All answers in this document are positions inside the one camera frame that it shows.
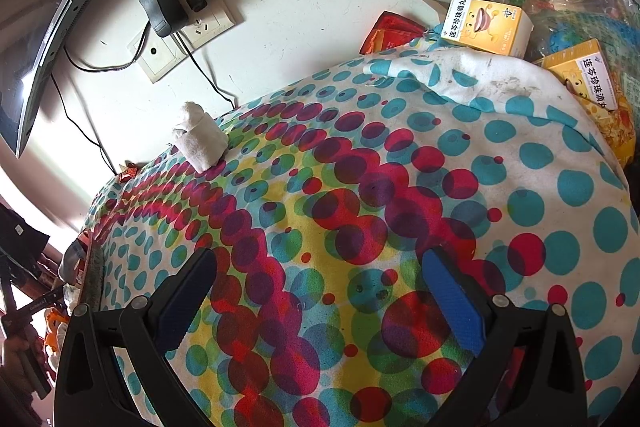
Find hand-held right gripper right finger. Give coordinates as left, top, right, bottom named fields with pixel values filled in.
left=422, top=247, right=588, bottom=427

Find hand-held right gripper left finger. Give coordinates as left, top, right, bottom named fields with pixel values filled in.
left=52, top=247, right=218, bottom=427

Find orange toy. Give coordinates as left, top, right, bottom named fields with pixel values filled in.
left=44, top=307, right=71, bottom=345

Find blue-grey cloth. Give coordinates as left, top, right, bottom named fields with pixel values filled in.
left=59, top=237, right=88, bottom=283

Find red round basin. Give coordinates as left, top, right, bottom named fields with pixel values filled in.
left=75, top=229, right=106, bottom=308

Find person's left hand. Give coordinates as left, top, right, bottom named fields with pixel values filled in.
left=0, top=334, right=36, bottom=408

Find black hanging clothes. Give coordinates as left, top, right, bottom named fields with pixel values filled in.
left=0, top=202, right=53, bottom=258

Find polka dot blanket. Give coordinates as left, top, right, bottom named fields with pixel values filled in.
left=80, top=24, right=640, bottom=427

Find white rolled sock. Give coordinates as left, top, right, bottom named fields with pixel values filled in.
left=171, top=102, right=227, bottom=174

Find yellow medicine box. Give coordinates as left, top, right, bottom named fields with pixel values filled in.
left=542, top=38, right=628, bottom=112

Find yellow box with face print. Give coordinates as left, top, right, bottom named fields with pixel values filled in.
left=440, top=0, right=532, bottom=58

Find red flat packet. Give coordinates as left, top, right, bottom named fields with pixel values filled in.
left=360, top=10, right=425, bottom=55

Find black power adapter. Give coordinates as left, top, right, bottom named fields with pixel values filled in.
left=138, top=0, right=190, bottom=38

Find black flat television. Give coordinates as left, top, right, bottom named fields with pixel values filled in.
left=0, top=0, right=183, bottom=159

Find large bag of toys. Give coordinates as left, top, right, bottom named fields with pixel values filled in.
left=470, top=0, right=640, bottom=168

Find thin black adapter cable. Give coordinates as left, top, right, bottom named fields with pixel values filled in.
left=172, top=34, right=241, bottom=108

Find white wall socket plate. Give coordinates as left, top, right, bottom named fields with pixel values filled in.
left=127, top=4, right=243, bottom=84

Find thin black television cable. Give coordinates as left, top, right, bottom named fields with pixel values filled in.
left=62, top=19, right=151, bottom=72

